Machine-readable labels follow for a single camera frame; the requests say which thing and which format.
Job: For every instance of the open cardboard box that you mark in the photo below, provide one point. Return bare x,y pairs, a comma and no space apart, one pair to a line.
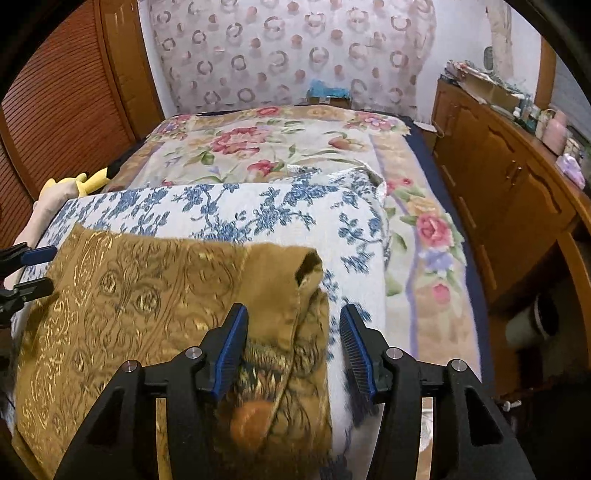
491,90

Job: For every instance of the grey window blind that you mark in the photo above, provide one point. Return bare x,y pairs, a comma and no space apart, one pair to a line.
572,87

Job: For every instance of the golden patterned garment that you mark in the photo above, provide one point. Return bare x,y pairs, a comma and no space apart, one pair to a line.
138,314

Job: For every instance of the red floral bed blanket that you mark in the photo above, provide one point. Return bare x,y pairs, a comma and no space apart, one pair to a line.
286,143

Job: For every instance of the teal cloth on box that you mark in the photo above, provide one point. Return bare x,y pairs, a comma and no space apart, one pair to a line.
328,88

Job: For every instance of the beige lace curtain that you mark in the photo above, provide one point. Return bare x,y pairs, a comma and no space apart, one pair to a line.
501,32

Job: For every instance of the beige pink pillow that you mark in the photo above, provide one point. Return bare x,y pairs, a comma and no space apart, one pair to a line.
41,207

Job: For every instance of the circle patterned curtain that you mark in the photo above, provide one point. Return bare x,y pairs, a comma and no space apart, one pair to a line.
286,50

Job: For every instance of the wooden louvered door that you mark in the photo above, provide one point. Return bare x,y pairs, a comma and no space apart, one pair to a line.
60,115

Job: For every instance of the blue floral white quilt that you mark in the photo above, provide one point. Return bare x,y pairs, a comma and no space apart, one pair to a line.
258,212

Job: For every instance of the white cylindrical container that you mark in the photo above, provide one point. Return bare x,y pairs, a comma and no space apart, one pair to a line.
531,321

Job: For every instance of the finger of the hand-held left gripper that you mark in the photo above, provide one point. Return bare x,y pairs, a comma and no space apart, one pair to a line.
32,290
39,255

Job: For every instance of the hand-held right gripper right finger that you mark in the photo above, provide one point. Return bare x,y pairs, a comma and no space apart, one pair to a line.
358,355

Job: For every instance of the long wooden cabinet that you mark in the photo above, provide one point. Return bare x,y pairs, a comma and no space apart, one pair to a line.
503,184

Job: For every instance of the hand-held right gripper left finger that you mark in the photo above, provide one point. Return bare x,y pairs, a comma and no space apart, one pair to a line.
231,350

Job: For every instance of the yellow plush toy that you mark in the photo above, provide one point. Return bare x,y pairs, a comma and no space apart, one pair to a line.
85,181

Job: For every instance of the purple tissue pack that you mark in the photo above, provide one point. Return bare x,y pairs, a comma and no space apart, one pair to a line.
570,167

